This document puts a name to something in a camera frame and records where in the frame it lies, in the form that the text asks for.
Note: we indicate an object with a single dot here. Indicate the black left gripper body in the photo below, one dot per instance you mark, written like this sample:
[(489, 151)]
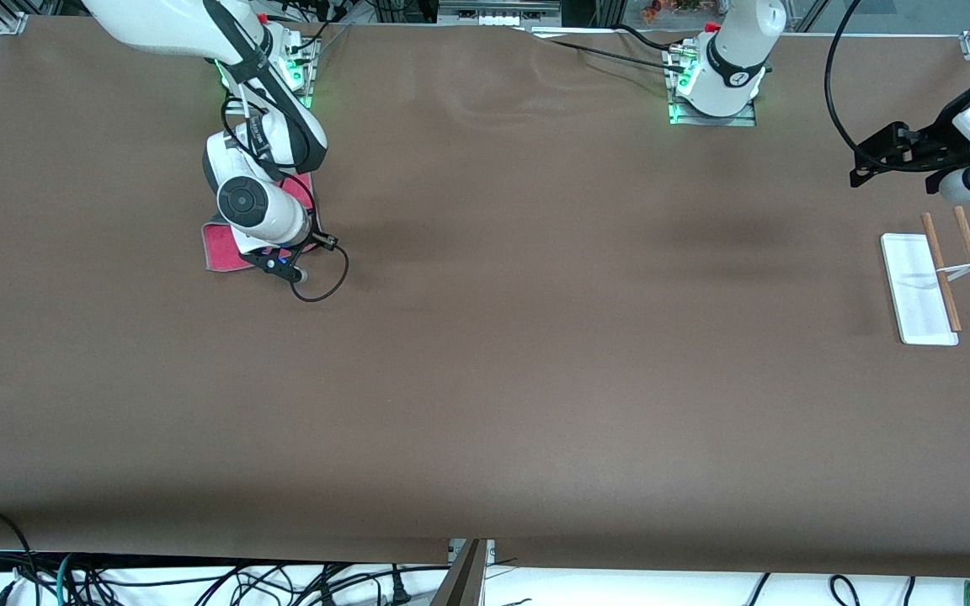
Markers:
[(938, 140)]

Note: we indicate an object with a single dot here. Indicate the red and grey towel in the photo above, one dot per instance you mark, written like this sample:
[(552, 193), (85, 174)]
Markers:
[(228, 248)]

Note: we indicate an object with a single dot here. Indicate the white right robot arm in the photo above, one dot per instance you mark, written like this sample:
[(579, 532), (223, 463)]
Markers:
[(165, 21)]

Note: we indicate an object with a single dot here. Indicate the wooden rack rod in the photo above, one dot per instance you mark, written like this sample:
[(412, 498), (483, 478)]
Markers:
[(930, 231)]

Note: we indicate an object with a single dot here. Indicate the white rack cross tie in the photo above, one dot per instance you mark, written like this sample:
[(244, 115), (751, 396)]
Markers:
[(961, 269)]

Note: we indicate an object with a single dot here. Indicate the white rack base tray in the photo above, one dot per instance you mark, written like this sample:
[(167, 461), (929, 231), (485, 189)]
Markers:
[(914, 295)]

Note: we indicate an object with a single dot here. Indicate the small orange object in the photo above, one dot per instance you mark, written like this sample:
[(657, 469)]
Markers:
[(652, 10)]

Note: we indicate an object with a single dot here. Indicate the grey equipment box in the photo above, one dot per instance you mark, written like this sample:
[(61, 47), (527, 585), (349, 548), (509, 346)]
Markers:
[(460, 8)]

